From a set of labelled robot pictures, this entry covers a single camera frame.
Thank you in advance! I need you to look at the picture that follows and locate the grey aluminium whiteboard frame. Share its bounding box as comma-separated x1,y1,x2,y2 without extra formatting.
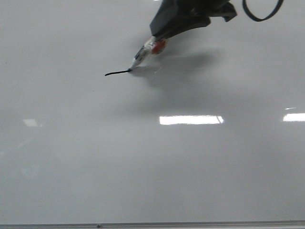
0,220,305,229

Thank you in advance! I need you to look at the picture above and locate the black looped cable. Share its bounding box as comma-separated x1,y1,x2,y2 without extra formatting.
242,0,285,22

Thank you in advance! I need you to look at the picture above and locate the black whiteboard marker with label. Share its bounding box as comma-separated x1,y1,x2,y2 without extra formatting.
127,36,168,72

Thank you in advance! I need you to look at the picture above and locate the white whiteboard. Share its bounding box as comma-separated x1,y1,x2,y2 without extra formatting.
0,0,305,224

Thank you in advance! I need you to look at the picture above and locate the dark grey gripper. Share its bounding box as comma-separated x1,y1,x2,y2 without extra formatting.
150,0,237,40

